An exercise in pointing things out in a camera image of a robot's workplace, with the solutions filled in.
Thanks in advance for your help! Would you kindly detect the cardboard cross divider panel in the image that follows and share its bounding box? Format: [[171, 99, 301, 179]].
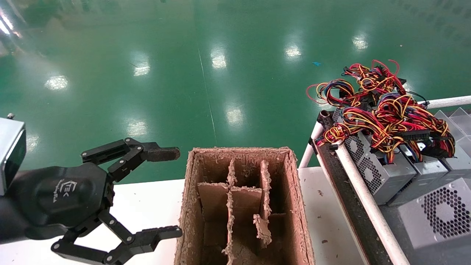
[[198, 182, 263, 223]]

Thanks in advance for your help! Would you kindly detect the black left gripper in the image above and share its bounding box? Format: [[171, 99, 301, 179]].
[[7, 138, 183, 265]]

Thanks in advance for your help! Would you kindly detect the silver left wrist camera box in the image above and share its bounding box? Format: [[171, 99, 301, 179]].
[[0, 113, 27, 196]]

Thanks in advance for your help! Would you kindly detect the torn cardboard divider strip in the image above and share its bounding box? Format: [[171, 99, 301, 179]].
[[223, 158, 238, 265], [253, 159, 273, 248]]

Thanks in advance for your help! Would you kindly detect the black cart deck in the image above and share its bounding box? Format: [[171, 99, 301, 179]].
[[311, 138, 471, 265]]

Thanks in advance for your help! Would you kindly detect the black pipe joint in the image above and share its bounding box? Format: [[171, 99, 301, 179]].
[[318, 110, 333, 129]]

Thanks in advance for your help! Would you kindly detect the clear plastic tray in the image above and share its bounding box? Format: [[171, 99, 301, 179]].
[[434, 107, 471, 157]]

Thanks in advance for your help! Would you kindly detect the tangled multicolour wire pile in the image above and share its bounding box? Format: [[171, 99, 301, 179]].
[[306, 59, 456, 164]]

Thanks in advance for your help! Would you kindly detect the white cart pipe rail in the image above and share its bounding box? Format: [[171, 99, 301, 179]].
[[418, 96, 471, 110], [336, 145, 410, 265], [299, 121, 325, 169]]

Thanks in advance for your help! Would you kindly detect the worn brown cardboard box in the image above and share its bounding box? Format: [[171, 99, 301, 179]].
[[174, 146, 316, 265]]

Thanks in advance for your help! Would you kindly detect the large grey power supply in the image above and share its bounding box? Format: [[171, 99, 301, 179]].
[[397, 178, 471, 265]]

